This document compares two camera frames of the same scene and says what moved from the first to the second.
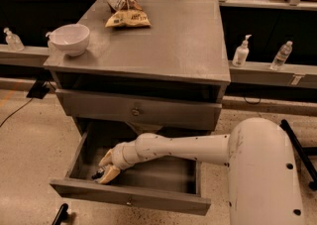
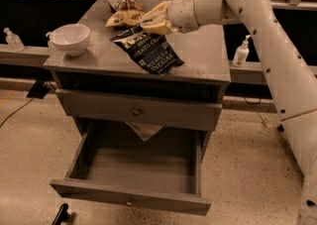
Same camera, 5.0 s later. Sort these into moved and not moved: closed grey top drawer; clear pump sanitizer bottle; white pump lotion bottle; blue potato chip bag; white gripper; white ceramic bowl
Moved: white gripper; blue potato chip bag
Not moved: clear pump sanitizer bottle; white ceramic bowl; white pump lotion bottle; closed grey top drawer
